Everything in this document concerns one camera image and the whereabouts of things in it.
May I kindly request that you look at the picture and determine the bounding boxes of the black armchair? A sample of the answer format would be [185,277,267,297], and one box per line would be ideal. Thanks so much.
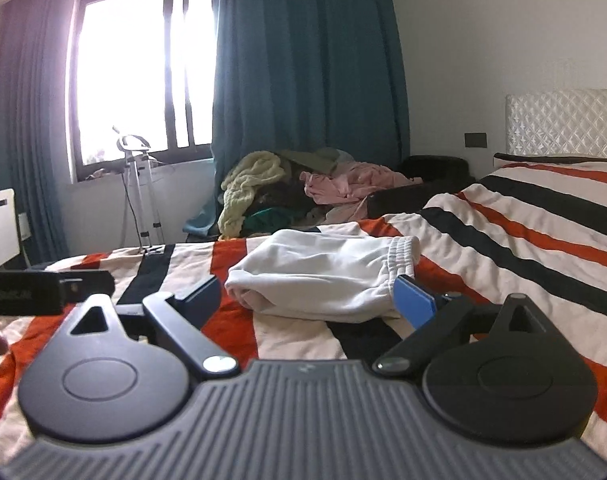
[367,154,477,219]

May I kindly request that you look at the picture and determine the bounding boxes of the white pants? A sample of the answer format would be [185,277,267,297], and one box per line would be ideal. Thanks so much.
[224,228,422,324]

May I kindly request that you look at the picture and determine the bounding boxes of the olive garment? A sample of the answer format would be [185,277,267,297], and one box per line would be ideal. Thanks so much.
[278,147,355,177]

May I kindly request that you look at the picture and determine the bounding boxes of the window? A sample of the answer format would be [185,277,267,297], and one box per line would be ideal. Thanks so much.
[68,0,217,184]

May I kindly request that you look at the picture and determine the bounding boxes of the purple-grey curtain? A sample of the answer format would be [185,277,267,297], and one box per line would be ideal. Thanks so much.
[0,0,80,267]

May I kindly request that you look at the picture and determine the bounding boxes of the striped blanket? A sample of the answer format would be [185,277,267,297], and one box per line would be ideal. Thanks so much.
[0,152,607,466]

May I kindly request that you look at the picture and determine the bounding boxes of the white tripod stand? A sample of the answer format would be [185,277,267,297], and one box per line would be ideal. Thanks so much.
[112,124,167,255]

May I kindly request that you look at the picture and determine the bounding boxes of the dark clothes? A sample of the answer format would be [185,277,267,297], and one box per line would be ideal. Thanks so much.
[253,174,330,227]

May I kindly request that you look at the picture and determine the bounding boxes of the white quilted headboard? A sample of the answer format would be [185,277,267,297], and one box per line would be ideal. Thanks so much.
[503,87,607,162]

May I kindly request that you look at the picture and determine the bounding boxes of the pale yellow knit blanket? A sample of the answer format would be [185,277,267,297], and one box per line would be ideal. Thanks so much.
[218,151,287,239]

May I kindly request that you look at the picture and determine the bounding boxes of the teal curtain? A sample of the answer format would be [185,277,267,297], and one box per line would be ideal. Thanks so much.
[210,0,412,241]

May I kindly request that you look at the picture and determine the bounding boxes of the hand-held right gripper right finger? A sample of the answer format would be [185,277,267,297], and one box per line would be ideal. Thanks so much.
[373,274,559,376]

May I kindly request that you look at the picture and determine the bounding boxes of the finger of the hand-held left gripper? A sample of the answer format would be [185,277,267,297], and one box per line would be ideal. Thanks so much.
[60,269,115,307]

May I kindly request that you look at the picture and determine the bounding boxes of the green garment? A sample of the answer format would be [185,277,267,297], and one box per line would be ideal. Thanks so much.
[242,207,295,237]

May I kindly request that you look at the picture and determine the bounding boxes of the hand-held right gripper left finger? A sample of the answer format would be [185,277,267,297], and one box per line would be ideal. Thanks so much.
[53,274,237,380]

